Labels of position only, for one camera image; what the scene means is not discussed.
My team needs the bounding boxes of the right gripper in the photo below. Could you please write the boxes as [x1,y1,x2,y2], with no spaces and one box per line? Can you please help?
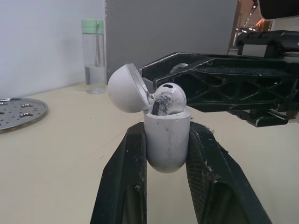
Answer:
[152,29,299,128]

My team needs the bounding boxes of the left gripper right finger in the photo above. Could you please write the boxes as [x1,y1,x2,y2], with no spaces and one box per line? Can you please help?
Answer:
[185,121,273,224]

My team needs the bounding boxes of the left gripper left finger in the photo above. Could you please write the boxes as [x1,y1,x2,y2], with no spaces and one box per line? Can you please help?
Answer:
[90,121,148,224]

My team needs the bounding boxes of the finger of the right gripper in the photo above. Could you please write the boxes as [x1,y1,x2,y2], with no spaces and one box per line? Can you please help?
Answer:
[139,52,285,80]

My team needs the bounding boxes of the white earbud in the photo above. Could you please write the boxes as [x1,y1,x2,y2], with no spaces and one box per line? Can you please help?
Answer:
[149,82,187,117]

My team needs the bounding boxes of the white earbud case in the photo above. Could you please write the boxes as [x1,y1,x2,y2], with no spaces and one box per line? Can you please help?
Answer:
[107,63,191,174]

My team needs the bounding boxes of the clear bottle with green cap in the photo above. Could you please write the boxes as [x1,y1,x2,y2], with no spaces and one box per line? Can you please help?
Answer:
[81,19,106,95]

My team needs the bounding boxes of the perforated round metal plate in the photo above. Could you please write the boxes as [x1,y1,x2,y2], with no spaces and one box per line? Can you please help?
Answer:
[0,98,49,134]

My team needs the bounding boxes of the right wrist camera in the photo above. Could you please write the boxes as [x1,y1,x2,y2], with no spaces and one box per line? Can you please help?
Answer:
[257,0,299,21]

